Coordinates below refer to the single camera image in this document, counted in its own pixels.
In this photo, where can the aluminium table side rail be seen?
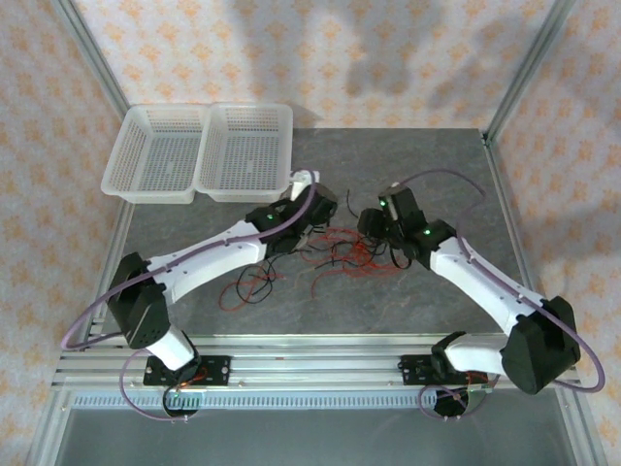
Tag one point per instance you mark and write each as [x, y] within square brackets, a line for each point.
[120, 238]
[505, 194]

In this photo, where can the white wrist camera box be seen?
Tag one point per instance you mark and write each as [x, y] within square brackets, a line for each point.
[397, 206]
[301, 183]

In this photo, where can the small circuit board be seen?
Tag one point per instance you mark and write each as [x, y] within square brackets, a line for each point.
[182, 399]
[478, 395]

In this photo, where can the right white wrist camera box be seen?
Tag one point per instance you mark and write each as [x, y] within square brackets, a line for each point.
[397, 206]

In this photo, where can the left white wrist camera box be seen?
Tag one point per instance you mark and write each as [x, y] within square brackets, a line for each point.
[301, 183]

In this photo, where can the white perforated plastic basket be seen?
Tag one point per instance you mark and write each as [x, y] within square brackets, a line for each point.
[242, 160]
[145, 160]

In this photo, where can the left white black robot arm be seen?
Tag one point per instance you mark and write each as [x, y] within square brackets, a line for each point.
[208, 264]

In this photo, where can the aluminium frame post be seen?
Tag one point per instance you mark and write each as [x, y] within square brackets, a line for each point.
[92, 53]
[529, 63]

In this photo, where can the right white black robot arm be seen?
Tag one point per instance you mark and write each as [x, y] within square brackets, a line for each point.
[485, 281]

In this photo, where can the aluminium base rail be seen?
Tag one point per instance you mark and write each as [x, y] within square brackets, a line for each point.
[315, 369]

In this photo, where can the grey metal shelf panel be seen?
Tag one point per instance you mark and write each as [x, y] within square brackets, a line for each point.
[310, 442]

